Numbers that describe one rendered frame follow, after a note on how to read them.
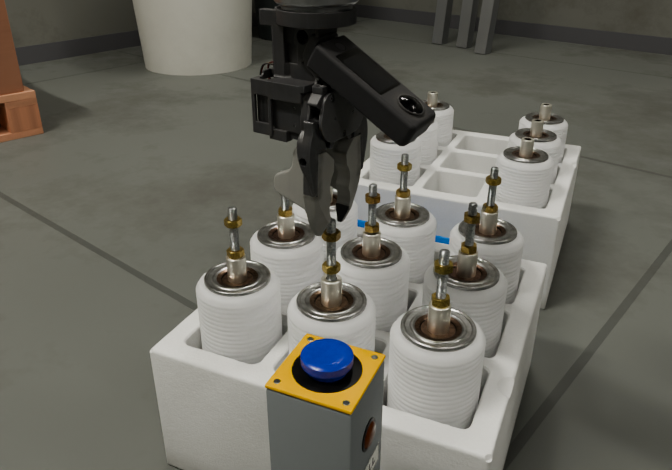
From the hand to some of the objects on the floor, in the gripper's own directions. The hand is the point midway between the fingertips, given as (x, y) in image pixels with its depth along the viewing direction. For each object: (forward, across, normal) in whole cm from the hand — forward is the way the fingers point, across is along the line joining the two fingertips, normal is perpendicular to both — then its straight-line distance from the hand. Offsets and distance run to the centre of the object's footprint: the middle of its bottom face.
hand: (335, 217), depth 63 cm
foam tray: (+35, -66, -12) cm, 76 cm away
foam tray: (+35, -12, -2) cm, 37 cm away
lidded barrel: (+36, -162, -185) cm, 248 cm away
